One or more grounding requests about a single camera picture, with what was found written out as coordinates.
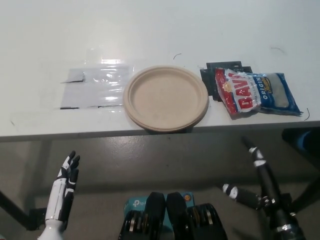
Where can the black and blue object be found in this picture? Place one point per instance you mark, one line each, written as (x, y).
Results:
(300, 140)

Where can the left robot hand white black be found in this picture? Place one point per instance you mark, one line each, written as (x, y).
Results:
(58, 195)

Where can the teal router box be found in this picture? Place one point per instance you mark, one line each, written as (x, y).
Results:
(135, 202)

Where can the right robot hand black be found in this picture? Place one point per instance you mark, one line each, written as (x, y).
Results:
(271, 190)

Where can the sunflower seeds bag red blue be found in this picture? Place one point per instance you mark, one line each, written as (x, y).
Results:
(252, 93)

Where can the black tape patch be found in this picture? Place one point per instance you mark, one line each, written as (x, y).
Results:
(208, 76)

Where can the clear plastic sheet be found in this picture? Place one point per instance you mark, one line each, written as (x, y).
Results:
(95, 85)

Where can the beige paper plate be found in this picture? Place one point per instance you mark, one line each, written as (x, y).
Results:
(166, 97)

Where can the black table leg with foot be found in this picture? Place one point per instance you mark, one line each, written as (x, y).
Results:
(306, 196)
(12, 207)

